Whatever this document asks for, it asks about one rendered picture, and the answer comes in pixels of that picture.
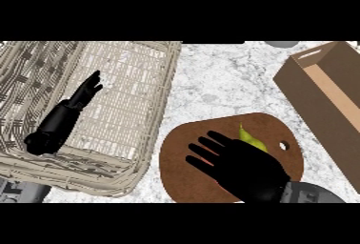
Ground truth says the brown cardboard box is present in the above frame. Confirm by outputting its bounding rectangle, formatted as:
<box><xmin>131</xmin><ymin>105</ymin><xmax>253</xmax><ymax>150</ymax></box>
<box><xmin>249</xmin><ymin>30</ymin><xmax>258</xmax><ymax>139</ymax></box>
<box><xmin>273</xmin><ymin>41</ymin><xmax>360</xmax><ymax>195</ymax></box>

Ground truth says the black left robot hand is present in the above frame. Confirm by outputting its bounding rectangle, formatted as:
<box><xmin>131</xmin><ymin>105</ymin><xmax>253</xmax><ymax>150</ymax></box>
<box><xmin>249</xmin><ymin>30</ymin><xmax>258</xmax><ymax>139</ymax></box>
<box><xmin>22</xmin><ymin>70</ymin><xmax>104</xmax><ymax>157</ymax></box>

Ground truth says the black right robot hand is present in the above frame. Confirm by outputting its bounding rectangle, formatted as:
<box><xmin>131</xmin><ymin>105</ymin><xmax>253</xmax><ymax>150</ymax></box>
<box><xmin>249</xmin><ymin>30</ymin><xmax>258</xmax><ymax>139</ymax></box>
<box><xmin>184</xmin><ymin>130</ymin><xmax>292</xmax><ymax>204</ymax></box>

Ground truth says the grey round object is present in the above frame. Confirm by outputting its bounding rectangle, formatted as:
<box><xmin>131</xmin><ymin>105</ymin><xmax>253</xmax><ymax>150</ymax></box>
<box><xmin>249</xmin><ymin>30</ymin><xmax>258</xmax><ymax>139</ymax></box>
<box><xmin>264</xmin><ymin>41</ymin><xmax>301</xmax><ymax>50</ymax></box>

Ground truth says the brown wooden cutting board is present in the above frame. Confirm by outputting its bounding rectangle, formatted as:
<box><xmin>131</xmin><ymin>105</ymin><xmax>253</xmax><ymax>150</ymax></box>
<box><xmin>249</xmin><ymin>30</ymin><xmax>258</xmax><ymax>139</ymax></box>
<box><xmin>159</xmin><ymin>112</ymin><xmax>305</xmax><ymax>204</ymax></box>

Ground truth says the yellow-green sweet potato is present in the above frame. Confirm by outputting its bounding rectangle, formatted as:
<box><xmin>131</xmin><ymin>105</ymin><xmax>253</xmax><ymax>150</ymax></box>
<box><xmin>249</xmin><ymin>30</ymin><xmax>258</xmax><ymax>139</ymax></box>
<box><xmin>237</xmin><ymin>122</ymin><xmax>270</xmax><ymax>153</ymax></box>

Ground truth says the pale wicker basket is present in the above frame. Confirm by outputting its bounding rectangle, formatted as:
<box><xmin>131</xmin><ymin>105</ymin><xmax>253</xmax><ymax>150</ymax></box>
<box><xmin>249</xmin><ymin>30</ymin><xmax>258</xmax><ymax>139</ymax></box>
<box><xmin>0</xmin><ymin>41</ymin><xmax>183</xmax><ymax>198</ymax></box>

